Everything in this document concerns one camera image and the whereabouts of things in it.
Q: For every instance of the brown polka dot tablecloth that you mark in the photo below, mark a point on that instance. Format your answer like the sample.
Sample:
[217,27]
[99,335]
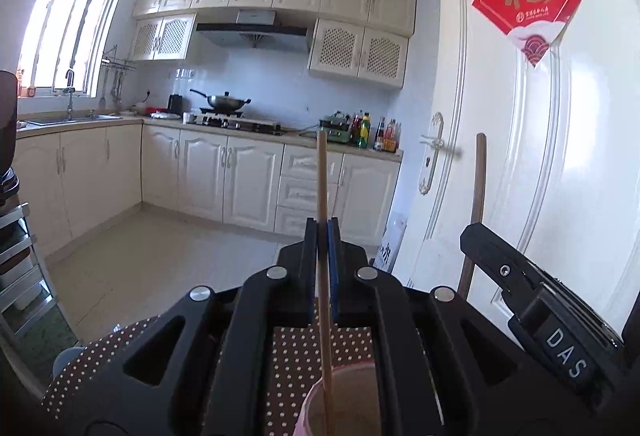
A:
[295,351]

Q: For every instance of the barred window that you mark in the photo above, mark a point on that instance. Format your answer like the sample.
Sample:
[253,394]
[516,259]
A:
[70,15]

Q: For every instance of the dark sauce bottle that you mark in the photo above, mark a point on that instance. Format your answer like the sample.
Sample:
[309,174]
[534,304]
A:
[379,135]

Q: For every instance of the red container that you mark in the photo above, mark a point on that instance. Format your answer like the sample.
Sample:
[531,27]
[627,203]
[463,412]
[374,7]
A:
[156,110]

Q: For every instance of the steel sink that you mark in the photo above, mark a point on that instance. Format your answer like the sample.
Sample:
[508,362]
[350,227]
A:
[70,119]

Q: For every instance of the gas stove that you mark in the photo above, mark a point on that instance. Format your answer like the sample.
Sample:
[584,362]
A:
[240,123]

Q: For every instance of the red sauce bottle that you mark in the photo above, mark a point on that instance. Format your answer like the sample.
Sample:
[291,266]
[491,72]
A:
[356,128]

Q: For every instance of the metal shelf rack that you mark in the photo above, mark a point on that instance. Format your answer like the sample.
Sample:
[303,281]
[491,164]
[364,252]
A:
[20,266]

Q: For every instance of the small lattice door wall cabinet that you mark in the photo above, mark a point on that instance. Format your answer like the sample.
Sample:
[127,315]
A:
[162,38]

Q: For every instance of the brown red-capped bottle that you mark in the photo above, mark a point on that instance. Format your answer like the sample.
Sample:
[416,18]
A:
[392,138]

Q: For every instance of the white door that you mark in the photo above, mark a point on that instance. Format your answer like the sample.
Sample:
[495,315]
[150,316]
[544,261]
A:
[550,140]

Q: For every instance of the cream base cabinets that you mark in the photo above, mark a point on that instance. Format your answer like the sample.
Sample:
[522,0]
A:
[200,170]

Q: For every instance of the white printed board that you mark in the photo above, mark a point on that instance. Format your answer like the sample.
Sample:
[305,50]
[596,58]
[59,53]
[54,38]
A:
[392,241]

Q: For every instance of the light wooden chopstick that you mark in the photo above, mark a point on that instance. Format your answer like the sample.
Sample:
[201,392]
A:
[322,176]

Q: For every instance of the chrome faucet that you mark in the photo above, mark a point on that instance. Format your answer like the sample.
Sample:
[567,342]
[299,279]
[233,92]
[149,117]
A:
[70,90]

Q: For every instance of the pale blue object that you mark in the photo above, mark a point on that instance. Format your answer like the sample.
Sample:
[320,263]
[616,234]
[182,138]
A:
[66,360]

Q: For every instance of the wide lattice door wall cabinet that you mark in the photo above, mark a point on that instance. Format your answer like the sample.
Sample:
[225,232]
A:
[357,53]

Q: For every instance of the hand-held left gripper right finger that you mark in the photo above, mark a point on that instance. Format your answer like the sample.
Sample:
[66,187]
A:
[333,266]

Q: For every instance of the range hood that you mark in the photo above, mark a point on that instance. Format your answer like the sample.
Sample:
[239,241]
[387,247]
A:
[250,33]

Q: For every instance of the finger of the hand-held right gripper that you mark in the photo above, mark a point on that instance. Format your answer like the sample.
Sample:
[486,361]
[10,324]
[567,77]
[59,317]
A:
[500,266]

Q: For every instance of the green tabletop appliance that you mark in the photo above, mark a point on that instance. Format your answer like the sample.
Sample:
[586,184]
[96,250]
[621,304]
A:
[334,128]

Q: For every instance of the black wok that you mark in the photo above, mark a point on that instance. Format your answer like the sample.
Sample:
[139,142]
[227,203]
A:
[227,103]

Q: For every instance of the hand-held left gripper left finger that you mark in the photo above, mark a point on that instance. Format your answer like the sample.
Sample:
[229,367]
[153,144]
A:
[312,266]

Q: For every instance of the black kettle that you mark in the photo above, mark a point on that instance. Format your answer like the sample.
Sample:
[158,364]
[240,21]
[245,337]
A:
[175,104]

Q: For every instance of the green yellow bottle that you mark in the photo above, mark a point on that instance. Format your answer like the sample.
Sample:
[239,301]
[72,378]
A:
[365,133]

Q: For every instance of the hanging utensil rack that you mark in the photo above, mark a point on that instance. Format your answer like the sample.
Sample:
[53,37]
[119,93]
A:
[117,65]

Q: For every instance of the brown wooden chopstick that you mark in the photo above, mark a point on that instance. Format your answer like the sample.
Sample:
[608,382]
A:
[480,176]

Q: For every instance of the pink cup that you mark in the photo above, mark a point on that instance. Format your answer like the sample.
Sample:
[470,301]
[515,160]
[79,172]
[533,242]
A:
[352,398]

